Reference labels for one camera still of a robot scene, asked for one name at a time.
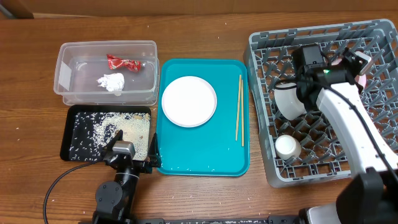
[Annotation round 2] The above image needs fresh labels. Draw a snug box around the white napkin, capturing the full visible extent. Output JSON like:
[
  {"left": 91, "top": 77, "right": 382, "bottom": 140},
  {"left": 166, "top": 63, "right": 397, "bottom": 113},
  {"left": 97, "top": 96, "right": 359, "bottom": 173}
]
[{"left": 97, "top": 73, "right": 124, "bottom": 91}]

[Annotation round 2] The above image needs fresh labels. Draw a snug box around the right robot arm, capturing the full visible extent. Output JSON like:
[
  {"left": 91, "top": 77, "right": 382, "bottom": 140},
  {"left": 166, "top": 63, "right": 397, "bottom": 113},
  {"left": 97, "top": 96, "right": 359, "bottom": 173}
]
[{"left": 292, "top": 44, "right": 397, "bottom": 223}]

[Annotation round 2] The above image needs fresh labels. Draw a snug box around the clear plastic bin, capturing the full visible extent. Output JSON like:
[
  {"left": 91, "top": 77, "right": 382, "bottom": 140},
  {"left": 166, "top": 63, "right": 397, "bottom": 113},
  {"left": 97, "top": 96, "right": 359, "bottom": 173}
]
[{"left": 53, "top": 40, "right": 160, "bottom": 106}]

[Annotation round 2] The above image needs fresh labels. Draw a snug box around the teal serving tray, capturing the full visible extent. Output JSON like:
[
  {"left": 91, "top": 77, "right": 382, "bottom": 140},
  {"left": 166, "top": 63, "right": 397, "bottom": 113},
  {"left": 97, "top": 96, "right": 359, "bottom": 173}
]
[{"left": 156, "top": 59, "right": 250, "bottom": 177}]

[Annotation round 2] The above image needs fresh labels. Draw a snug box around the red snack wrapper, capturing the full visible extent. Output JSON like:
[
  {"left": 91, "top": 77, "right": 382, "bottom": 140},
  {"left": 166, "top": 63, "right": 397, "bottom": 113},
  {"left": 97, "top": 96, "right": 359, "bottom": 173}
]
[{"left": 106, "top": 54, "right": 143, "bottom": 72}]

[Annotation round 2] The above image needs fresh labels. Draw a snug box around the pink bowl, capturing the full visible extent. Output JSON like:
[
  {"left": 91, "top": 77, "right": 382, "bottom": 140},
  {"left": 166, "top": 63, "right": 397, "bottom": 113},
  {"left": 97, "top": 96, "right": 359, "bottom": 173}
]
[{"left": 331, "top": 58, "right": 367, "bottom": 89}]

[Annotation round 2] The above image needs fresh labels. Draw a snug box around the grey dishwasher rack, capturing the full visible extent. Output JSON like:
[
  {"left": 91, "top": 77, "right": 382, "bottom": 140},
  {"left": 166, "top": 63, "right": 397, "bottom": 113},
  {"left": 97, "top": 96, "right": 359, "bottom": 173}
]
[{"left": 244, "top": 19, "right": 397, "bottom": 187}]

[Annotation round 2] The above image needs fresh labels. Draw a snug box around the white cup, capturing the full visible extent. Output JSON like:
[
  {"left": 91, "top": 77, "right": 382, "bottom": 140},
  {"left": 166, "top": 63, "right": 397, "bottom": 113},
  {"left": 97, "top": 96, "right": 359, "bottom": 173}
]
[{"left": 275, "top": 135, "right": 302, "bottom": 160}]

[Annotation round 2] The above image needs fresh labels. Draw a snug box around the wooden chopstick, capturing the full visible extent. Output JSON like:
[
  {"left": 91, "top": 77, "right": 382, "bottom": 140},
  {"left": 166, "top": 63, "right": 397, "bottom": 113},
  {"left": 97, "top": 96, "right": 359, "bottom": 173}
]
[
  {"left": 241, "top": 80, "right": 244, "bottom": 147},
  {"left": 235, "top": 75, "right": 241, "bottom": 141}
]

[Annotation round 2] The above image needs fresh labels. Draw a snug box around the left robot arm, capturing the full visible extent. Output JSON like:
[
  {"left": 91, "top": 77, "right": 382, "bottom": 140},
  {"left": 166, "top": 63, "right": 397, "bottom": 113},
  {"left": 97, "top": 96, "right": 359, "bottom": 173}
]
[{"left": 91, "top": 130, "right": 161, "bottom": 223}]

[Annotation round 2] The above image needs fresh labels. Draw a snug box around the black tray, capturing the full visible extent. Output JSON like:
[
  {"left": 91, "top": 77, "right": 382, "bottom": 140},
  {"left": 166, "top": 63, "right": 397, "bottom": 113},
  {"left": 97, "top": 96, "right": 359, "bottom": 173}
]
[{"left": 60, "top": 105, "right": 150, "bottom": 162}]

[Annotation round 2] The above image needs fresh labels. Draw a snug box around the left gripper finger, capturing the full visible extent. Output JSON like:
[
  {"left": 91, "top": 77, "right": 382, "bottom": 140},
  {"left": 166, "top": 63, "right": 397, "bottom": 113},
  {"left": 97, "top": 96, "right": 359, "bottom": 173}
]
[
  {"left": 105, "top": 130, "right": 123, "bottom": 149},
  {"left": 147, "top": 133, "right": 161, "bottom": 168}
]

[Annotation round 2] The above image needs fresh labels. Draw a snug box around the pink plate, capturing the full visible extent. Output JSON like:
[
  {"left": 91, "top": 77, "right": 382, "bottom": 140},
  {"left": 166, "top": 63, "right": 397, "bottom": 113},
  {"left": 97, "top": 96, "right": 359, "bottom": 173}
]
[{"left": 161, "top": 76, "right": 218, "bottom": 128}]

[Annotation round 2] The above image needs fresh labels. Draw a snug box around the grey bowl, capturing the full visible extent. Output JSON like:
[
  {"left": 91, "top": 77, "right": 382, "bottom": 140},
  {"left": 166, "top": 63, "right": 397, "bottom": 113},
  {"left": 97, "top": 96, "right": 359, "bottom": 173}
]
[{"left": 274, "top": 83, "right": 306, "bottom": 120}]

